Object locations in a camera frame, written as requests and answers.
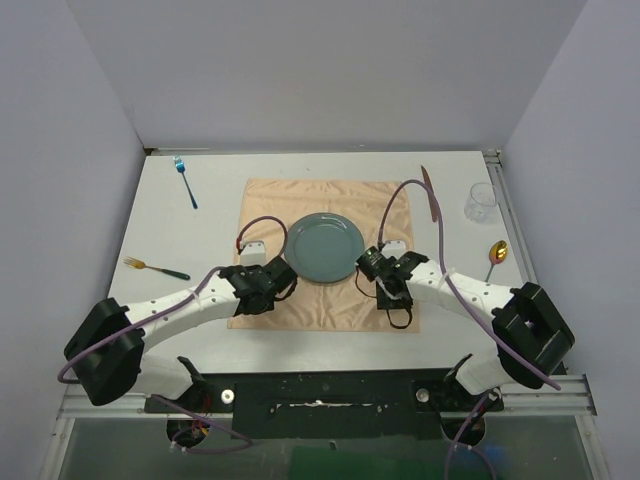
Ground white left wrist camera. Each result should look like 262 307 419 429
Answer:
239 241 267 267

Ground blue fork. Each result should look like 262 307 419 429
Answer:
173 156 198 210

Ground iridescent gold spoon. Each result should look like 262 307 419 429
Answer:
485 240 509 283

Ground peach satin cloth napkin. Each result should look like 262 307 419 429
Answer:
227 178 399 332

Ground copper table knife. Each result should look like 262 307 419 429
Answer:
420 166 440 223

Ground teal round plate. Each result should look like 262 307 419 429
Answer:
284 212 365 284

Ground clear drinking glass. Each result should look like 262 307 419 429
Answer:
464 183 498 225

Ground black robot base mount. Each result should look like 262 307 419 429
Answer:
144 369 479 440

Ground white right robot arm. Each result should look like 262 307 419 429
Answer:
356 247 575 409

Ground gold fork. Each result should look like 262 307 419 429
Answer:
123 257 191 281

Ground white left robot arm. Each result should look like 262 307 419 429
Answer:
58 257 297 411

